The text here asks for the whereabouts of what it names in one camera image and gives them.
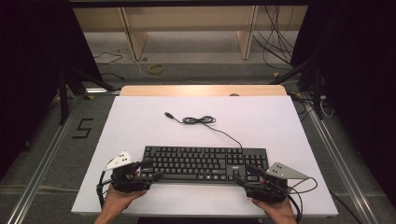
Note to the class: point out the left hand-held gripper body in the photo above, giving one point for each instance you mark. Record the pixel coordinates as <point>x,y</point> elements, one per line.
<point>127,182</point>

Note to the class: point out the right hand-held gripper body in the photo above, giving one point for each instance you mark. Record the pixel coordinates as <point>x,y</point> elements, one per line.
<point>267,193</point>

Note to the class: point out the black keyboard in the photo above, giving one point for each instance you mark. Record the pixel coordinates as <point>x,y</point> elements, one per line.
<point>199,161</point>

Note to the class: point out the person's left hand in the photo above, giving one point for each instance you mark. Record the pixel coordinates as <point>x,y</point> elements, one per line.
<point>118,200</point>

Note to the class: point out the person's right hand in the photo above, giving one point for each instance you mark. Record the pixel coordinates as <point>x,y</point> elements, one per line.
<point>280,211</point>

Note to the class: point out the white board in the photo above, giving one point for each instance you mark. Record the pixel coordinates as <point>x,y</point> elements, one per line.
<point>264,124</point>

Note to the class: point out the yellow tape roll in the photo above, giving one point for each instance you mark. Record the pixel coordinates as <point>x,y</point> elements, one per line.
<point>151,69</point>

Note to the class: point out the black metal stand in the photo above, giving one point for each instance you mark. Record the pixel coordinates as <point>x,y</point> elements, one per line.
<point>317,93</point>
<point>63,99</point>

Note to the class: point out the light wooden desk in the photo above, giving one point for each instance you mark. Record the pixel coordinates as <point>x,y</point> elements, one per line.
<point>137,40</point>

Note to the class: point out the dark curtain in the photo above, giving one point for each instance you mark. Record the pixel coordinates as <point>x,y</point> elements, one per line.
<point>31,77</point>
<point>361,77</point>

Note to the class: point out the aluminium floor rail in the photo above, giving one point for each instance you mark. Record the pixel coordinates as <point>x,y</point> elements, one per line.
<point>40,174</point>
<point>339,161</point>

